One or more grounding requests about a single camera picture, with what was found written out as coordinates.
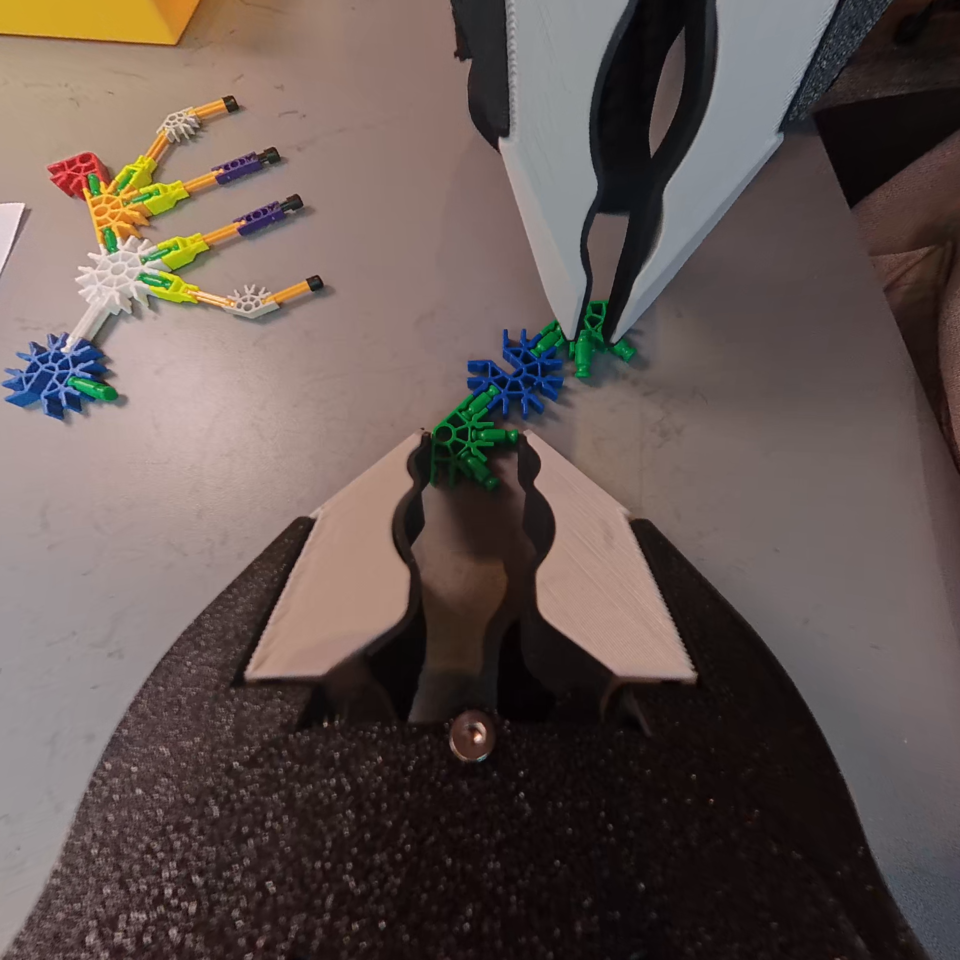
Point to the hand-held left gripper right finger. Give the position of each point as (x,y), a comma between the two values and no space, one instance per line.
(615,592)

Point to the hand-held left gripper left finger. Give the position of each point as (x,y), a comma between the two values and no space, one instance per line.
(337,592)

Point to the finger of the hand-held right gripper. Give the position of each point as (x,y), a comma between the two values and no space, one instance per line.
(547,150)
(750,90)

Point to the green and blue toy assembly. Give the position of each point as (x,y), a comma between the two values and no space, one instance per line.
(517,375)

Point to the multicoloured toy hand assembly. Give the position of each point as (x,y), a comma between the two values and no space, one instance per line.
(120,274)

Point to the grey desk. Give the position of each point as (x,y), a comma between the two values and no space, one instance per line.
(225,525)

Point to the person's beige sweatshirt torso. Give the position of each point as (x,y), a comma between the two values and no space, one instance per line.
(922,247)

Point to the yellow divided plastic bin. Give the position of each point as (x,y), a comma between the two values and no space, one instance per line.
(90,19)

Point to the white toy instruction sheet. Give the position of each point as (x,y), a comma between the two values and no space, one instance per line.
(9,232)

